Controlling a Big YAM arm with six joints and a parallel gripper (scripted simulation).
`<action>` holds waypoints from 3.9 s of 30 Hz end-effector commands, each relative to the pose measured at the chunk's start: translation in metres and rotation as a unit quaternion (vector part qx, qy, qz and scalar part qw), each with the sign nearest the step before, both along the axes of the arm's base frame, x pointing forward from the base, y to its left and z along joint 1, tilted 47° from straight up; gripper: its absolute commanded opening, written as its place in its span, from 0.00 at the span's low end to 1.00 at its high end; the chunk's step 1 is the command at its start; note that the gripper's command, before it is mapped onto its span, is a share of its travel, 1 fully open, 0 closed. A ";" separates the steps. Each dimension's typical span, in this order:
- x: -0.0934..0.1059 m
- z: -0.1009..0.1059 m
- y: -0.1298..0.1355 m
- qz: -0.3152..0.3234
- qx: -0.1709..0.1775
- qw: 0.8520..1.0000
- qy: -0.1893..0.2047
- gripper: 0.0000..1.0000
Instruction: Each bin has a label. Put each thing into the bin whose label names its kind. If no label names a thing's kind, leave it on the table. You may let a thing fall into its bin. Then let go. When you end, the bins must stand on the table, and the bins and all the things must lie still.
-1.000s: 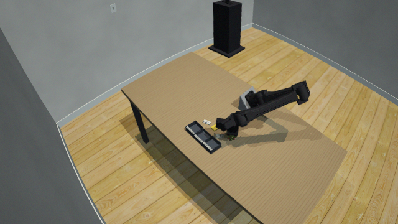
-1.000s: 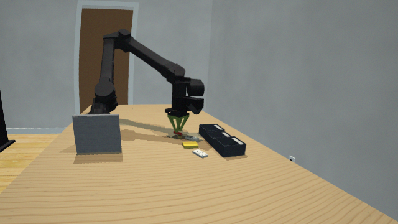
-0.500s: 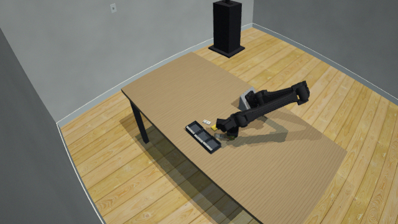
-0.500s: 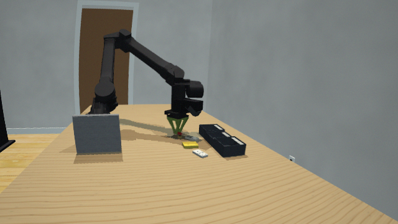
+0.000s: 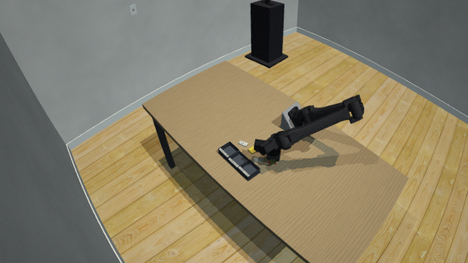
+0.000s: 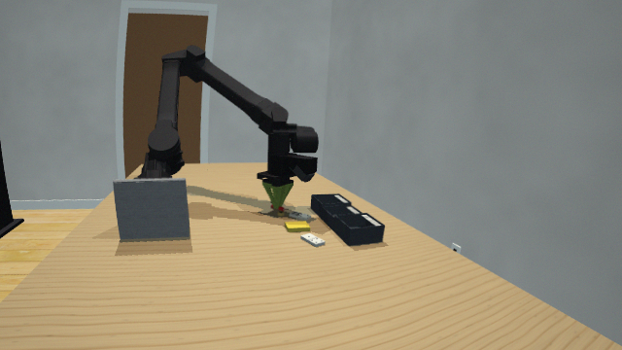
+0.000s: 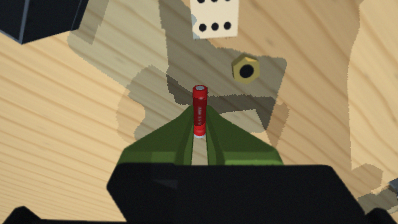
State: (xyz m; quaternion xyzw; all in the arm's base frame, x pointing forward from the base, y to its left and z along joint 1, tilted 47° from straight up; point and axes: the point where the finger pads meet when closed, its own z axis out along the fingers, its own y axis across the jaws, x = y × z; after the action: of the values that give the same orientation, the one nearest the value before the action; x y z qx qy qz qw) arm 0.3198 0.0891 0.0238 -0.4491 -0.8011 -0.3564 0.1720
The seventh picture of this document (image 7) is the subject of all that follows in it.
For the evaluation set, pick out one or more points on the red battery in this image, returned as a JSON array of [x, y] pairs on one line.
[[199, 103]]

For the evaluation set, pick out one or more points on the dark blue rack of labelled bins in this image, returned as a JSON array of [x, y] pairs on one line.
[[26, 21]]

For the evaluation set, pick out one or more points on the white domino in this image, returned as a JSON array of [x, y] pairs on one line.
[[214, 18]]

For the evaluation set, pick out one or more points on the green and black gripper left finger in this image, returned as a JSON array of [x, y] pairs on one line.
[[166, 144]]

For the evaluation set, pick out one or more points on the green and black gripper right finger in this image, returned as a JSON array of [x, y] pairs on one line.
[[234, 145]]

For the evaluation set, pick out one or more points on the yellow hex nut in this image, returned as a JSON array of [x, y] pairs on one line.
[[245, 68]]

